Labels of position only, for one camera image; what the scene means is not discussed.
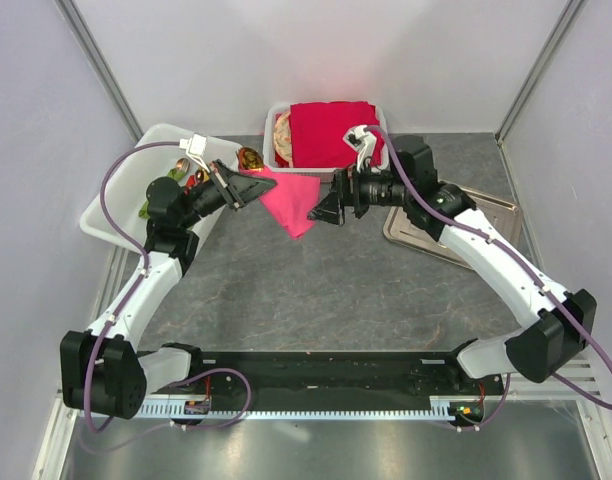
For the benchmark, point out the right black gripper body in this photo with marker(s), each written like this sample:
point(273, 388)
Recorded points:
point(369, 189)

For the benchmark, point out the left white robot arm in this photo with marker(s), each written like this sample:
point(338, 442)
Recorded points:
point(102, 369)

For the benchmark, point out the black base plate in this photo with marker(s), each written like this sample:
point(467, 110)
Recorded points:
point(416, 374)

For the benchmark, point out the patterned paper plates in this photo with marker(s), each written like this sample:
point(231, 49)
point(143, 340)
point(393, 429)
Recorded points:
point(282, 140)

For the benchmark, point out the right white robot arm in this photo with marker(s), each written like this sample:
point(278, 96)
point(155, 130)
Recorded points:
point(554, 322)

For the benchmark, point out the gold spoon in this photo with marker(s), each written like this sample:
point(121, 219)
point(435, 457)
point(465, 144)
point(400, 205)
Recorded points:
point(249, 160)

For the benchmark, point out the white perforated basket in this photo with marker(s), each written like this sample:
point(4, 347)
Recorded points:
point(271, 157)

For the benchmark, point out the slotted cable duct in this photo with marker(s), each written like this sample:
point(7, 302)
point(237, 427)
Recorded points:
point(182, 408)

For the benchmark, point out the pink paper napkin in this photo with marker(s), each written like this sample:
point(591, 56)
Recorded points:
point(291, 200)

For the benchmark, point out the red rolled napkin set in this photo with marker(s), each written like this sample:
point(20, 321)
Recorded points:
point(197, 178)

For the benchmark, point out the green rolled napkin set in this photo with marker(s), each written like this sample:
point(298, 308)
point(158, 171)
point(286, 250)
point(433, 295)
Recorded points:
point(177, 173)

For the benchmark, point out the aluminium rail frame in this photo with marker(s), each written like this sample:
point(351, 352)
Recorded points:
point(529, 431)

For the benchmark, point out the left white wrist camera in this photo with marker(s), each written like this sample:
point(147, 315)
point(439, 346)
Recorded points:
point(194, 148)

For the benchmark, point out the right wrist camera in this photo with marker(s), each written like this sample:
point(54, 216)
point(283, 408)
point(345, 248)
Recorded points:
point(364, 143)

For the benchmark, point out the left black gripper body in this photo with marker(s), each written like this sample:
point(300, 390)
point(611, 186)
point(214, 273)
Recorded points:
point(211, 194)

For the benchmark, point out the stack of red napkins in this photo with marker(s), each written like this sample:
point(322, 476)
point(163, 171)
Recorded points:
point(318, 130)

